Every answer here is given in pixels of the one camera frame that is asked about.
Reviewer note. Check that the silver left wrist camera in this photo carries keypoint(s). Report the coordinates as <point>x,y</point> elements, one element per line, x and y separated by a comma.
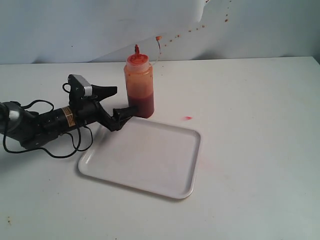
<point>80,89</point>

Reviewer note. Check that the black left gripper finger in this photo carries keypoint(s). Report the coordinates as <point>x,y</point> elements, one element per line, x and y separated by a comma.
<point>122,115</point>
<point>100,93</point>

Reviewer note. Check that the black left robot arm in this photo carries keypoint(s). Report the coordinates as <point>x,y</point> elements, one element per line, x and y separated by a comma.
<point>34,130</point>

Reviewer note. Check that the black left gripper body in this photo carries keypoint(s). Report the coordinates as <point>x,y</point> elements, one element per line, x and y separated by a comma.
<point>88,111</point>

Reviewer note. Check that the white rectangular plastic tray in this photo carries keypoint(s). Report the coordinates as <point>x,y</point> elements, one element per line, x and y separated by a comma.
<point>148,156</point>

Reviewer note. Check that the ketchup squeeze bottle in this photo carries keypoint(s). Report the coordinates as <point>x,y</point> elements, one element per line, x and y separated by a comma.
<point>139,81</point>

